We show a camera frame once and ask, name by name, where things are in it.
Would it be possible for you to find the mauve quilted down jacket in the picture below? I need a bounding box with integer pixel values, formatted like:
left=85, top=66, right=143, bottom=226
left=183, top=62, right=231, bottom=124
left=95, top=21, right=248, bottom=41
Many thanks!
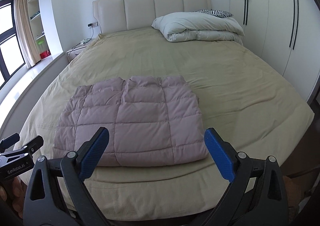
left=53, top=76, right=208, bottom=167

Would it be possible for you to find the person's left hand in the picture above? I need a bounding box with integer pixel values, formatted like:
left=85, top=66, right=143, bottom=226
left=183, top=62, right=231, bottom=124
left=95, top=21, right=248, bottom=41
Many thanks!
left=1, top=177, right=25, bottom=218

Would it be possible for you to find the black framed window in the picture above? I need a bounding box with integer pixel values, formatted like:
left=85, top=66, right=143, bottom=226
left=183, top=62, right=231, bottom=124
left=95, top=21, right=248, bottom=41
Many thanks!
left=0, top=0, right=25, bottom=88

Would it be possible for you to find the red box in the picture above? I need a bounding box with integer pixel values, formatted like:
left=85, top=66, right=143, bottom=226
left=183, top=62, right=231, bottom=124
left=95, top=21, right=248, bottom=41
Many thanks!
left=40, top=49, right=51, bottom=59

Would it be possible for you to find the beige curtain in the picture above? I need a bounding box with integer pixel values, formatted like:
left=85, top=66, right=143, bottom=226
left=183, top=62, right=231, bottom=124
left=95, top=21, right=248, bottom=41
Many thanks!
left=14, top=0, right=41, bottom=69

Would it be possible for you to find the white bedside table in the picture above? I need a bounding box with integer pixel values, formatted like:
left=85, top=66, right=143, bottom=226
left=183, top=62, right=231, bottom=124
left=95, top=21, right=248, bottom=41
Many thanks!
left=66, top=43, right=87, bottom=62

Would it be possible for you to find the beige bed sheet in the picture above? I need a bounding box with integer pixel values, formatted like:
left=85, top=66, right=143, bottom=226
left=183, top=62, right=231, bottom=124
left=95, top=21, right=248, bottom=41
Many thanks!
left=17, top=28, right=314, bottom=221

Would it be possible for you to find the white built-in shelf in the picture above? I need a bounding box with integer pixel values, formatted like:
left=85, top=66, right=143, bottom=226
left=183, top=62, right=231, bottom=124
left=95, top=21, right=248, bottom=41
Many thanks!
left=27, top=0, right=49, bottom=55

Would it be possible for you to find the cream padded headboard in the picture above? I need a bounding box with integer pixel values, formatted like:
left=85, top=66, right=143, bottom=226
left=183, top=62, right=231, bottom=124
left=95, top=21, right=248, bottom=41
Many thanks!
left=93, top=0, right=212, bottom=33

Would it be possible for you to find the folded white duvet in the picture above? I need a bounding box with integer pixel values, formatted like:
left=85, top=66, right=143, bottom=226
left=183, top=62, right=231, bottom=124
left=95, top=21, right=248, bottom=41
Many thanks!
left=151, top=12, right=244, bottom=45

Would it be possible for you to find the zebra print pillow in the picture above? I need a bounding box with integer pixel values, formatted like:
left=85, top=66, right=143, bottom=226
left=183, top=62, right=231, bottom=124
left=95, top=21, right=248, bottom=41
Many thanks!
left=195, top=9, right=233, bottom=18

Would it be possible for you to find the white wardrobe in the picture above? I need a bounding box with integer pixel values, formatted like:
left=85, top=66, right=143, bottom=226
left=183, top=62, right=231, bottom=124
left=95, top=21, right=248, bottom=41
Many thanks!
left=230, top=0, right=319, bottom=104

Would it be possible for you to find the wall power socket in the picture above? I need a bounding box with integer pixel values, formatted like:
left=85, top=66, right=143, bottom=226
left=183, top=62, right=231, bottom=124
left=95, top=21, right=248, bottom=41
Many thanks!
left=87, top=22, right=98, bottom=28

